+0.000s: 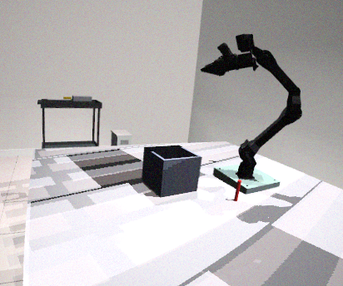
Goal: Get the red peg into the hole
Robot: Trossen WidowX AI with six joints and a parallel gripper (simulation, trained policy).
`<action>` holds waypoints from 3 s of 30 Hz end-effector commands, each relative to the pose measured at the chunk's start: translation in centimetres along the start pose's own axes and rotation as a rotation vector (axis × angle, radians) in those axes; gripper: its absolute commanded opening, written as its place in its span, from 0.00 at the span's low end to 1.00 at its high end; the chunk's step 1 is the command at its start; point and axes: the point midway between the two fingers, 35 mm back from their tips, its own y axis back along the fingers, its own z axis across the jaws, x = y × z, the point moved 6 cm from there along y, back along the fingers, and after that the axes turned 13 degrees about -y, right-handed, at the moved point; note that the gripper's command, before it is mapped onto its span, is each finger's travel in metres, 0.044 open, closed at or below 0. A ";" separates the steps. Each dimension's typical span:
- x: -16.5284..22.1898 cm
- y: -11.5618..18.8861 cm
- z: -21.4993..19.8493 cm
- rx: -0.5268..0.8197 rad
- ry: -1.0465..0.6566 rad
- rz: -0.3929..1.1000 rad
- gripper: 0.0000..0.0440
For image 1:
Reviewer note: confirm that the red peg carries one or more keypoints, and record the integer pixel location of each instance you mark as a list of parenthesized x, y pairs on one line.
[(237, 190)]

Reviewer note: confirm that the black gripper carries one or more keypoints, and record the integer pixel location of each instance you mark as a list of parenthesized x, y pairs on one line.
[(220, 66)]

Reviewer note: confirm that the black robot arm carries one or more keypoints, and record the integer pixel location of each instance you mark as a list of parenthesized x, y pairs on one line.
[(292, 110)]

